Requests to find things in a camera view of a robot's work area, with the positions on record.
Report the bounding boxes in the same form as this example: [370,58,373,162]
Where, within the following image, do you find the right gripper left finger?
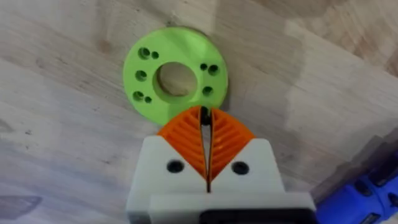
[125,105,210,223]

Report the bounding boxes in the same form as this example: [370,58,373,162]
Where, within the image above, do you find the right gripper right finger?
[207,107,285,194]

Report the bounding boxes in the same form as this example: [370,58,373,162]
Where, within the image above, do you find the blue electric screwdriver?
[315,169,398,224]

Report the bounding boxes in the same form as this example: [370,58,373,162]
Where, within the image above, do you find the green disc with holes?
[123,26,229,126]

